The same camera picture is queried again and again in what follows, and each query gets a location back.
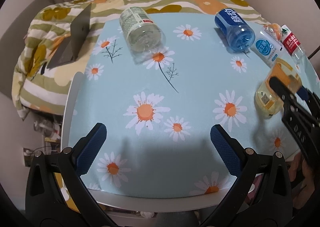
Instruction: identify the striped floral quilt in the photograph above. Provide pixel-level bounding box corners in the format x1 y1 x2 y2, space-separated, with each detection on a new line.
11 0 266 119

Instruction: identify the yellow vitamin drink bottle cup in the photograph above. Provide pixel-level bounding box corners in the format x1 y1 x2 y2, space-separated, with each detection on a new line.
254 58 302 119

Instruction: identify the dark grey laptop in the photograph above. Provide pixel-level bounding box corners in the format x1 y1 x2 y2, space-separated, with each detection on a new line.
47 3 91 69

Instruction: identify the white blue label bottle cup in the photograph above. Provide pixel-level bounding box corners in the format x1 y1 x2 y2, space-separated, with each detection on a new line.
251 28 284 68

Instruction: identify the daisy print blue tablecloth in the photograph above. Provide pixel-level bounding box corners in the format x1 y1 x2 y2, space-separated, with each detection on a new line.
68 13 298 198

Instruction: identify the green label bottle cup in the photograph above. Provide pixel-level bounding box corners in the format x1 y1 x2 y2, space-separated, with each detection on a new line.
119 7 164 53

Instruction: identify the red label clear bottle cup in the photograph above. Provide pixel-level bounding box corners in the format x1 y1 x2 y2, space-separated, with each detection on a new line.
281 25 305 65

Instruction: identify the black curved cable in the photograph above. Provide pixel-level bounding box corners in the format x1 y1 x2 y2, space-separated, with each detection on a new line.
307 47 320 61

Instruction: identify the orange peach bottle cup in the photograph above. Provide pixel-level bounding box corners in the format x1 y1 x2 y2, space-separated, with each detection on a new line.
264 23 283 41

